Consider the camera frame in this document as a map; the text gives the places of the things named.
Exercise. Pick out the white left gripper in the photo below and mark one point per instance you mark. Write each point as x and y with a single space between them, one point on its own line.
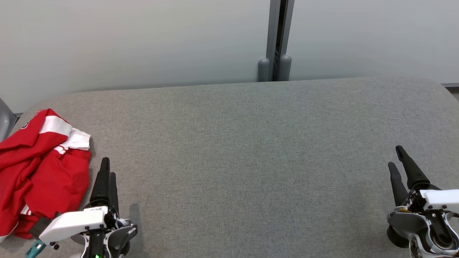
71 222

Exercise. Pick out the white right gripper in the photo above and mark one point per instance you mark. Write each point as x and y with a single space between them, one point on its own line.
443 199

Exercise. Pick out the red white number jersey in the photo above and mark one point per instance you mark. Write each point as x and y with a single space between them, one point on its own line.
53 186

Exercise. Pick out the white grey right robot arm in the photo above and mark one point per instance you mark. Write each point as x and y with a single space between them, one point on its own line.
405 222

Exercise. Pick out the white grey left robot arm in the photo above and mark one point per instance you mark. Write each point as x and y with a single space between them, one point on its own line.
118 233

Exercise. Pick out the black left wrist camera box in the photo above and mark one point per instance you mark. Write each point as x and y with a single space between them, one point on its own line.
41 225

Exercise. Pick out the teal left camera connector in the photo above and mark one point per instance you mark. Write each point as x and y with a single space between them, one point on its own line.
35 249

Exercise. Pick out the grey cylindrical post bumper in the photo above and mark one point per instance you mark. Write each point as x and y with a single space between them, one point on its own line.
263 70
285 67

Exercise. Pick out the grey metal wall post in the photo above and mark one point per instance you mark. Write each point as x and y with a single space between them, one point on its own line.
280 28

